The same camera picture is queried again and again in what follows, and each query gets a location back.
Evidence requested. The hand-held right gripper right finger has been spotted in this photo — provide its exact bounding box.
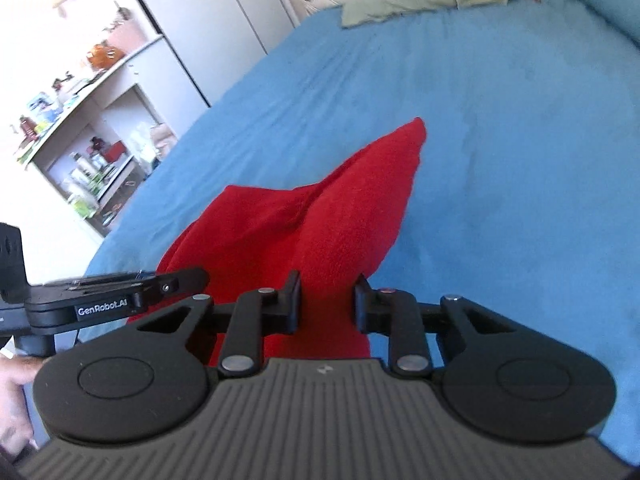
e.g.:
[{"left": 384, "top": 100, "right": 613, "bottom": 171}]
[{"left": 353, "top": 274, "right": 518, "bottom": 380}]

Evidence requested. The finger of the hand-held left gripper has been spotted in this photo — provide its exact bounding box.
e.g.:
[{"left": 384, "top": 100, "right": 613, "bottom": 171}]
[{"left": 145, "top": 267, "right": 209, "bottom": 312}]

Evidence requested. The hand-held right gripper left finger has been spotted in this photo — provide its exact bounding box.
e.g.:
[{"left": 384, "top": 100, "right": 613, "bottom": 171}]
[{"left": 132, "top": 270, "right": 304, "bottom": 378}]

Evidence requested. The red knit sweater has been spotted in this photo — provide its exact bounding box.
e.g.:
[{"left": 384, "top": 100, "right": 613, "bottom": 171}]
[{"left": 155, "top": 117, "right": 429, "bottom": 361}]

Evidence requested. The person's left hand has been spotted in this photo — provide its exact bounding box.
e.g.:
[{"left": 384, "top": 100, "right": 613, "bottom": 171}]
[{"left": 0, "top": 355, "right": 46, "bottom": 456}]

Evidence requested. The group of toiletry bottles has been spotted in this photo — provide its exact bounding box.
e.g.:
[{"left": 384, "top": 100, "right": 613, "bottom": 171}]
[{"left": 67, "top": 152, "right": 109, "bottom": 217}]

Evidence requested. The white shelf unit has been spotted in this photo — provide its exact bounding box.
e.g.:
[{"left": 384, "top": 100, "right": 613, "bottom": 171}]
[{"left": 10, "top": 35, "right": 211, "bottom": 239}]

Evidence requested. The orange toy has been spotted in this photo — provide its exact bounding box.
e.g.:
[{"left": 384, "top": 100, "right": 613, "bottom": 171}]
[{"left": 87, "top": 44, "right": 124, "bottom": 69}]

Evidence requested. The pink basket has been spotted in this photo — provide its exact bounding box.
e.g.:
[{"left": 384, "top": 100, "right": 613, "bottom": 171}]
[{"left": 105, "top": 22, "right": 147, "bottom": 54}]

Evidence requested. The white wardrobe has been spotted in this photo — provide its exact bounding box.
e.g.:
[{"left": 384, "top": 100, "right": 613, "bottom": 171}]
[{"left": 117, "top": 0, "right": 297, "bottom": 109}]

